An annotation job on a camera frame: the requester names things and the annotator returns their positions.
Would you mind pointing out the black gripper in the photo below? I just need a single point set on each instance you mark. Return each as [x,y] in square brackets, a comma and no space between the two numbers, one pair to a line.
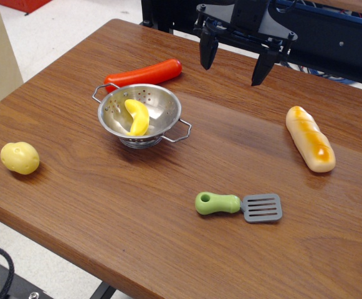
[247,25]

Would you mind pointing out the yellow toy banana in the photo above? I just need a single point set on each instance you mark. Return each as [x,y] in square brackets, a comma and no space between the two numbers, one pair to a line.
[140,115]

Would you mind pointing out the steel colander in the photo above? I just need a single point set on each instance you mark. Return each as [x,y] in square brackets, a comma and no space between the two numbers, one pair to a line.
[164,109]

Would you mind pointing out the red toy sausage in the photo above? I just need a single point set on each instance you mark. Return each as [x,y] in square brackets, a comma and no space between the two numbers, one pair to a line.
[153,74]

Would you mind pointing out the toy bread loaf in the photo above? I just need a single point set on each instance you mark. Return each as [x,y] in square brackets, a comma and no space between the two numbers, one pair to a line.
[311,143]

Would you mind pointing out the red box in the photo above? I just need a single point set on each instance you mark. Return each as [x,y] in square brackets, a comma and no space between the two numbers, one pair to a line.
[27,6]

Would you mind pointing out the yellow toy potato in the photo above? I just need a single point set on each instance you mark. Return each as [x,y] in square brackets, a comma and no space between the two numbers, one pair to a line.
[20,157]

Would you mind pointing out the green handled grey spatula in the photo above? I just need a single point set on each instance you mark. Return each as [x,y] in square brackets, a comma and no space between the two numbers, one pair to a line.
[257,208]

